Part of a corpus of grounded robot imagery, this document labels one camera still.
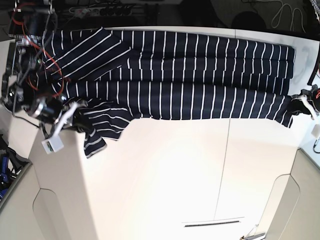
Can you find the navy white-striped T-shirt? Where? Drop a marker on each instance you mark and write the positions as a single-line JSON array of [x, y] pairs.
[[125, 75]]

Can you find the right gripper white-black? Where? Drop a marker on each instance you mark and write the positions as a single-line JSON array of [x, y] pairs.
[[57, 116]]

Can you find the black round stool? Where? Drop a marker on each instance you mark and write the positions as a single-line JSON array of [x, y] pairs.
[[248, 20]]

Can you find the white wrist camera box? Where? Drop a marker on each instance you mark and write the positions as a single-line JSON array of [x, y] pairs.
[[52, 144], [316, 131]]

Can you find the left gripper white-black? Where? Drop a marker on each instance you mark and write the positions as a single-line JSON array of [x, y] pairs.
[[303, 103]]

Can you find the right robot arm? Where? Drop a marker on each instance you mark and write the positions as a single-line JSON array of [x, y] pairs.
[[25, 82]]

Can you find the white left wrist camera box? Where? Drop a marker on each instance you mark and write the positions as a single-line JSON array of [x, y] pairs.
[[316, 131]]

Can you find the metal tool at bottom edge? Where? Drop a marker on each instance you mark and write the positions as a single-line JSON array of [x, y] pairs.
[[251, 236]]

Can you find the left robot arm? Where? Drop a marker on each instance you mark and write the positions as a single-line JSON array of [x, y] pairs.
[[306, 69]]

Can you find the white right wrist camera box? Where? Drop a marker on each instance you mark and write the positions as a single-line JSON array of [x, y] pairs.
[[52, 144]]

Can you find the white power strip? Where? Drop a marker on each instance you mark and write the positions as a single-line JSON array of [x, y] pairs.
[[80, 12]]

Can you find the beige panel right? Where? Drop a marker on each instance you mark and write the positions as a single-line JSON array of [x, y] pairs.
[[297, 216]]

